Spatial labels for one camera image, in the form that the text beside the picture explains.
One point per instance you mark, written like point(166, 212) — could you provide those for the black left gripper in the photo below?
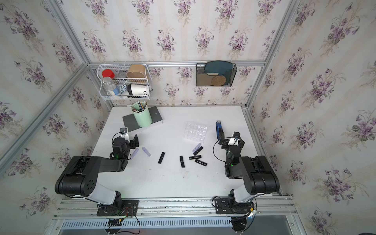
point(134, 142)

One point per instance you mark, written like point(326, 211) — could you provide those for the black lipstick silver band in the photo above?
point(182, 162)
point(161, 157)

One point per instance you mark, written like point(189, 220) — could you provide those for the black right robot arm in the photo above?
point(256, 172)

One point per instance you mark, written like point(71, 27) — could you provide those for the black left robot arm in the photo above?
point(80, 177)

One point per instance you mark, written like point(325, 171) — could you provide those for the blue black stapler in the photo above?
point(218, 129)

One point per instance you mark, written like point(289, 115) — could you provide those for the black lipstick gold band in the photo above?
point(200, 162)
point(195, 157)
point(197, 151)

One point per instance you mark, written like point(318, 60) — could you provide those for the green pen cup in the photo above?
point(141, 114)

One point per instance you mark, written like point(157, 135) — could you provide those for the clear plastic bottle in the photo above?
point(110, 86)

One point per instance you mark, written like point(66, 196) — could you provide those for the white black cylinder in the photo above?
point(138, 90)

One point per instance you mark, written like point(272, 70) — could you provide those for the round cork coaster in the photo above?
point(218, 80)

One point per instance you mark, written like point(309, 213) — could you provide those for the red lid jar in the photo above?
point(108, 73)

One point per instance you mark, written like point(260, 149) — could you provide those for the brown cardboard box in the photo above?
point(136, 71)

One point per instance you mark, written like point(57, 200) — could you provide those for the teal plate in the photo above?
point(223, 68)

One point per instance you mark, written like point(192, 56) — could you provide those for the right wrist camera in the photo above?
point(233, 141)

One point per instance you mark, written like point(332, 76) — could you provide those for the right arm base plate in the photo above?
point(230, 206)

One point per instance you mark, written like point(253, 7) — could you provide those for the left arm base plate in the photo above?
point(128, 208)

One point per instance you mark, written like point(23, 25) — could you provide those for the white wire basket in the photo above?
point(122, 81)

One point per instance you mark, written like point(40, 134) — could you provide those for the black mesh wall holder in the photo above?
point(204, 79)

